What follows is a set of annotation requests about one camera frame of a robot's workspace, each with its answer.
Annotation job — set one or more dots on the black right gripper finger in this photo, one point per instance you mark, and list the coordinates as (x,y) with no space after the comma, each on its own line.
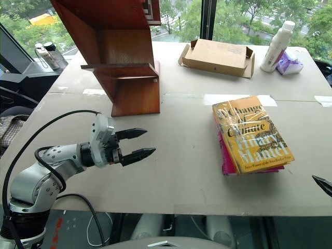
(325,184)

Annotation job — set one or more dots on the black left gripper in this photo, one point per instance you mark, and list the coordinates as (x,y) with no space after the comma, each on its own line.
(112,150)

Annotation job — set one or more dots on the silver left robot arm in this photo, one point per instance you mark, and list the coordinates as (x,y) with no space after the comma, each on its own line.
(28,181)

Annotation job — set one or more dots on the brown wooden bookshelf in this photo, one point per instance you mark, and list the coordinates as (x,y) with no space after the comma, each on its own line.
(135,98)

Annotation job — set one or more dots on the yellow hardcover book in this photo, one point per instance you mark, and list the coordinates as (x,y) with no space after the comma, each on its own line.
(259,145)

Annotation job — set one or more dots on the pink book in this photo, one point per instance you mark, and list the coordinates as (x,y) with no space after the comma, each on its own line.
(226,164)

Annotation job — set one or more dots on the grey robot torso top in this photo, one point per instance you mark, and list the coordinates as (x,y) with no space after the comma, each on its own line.
(129,243)

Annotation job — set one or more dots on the white rounded robot leg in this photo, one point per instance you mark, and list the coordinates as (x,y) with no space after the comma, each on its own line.
(147,227)
(220,230)

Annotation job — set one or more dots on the clear bottle with black cap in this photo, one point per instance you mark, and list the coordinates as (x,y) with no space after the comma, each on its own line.
(56,59)

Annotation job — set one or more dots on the long white tape strip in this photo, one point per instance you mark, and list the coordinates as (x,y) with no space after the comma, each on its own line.
(241,100)

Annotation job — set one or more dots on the flat cardboard box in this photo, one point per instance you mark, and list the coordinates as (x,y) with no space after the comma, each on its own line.
(215,57)

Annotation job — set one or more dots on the black office chair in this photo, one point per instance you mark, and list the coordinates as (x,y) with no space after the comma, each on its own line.
(18,111)

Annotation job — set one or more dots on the black side desk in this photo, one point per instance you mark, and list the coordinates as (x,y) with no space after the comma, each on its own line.
(26,83)

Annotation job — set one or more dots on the plaid cloth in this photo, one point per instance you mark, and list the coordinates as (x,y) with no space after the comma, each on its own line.
(10,129)

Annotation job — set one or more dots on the purple wet wipes pack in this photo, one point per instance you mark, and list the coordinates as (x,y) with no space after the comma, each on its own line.
(289,64)

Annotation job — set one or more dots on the white plastic bottle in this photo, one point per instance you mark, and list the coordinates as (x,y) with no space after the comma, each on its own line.
(275,46)

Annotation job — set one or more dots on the dark monitor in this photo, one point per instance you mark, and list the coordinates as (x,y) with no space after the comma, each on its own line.
(13,52)

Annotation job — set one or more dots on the yellow vehicle outside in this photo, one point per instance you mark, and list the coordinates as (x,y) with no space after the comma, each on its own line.
(42,19)

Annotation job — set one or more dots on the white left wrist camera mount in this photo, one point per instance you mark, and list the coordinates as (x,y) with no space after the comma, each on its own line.
(102,127)

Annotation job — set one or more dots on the black window frame post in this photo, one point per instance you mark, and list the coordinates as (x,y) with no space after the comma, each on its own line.
(207,18)

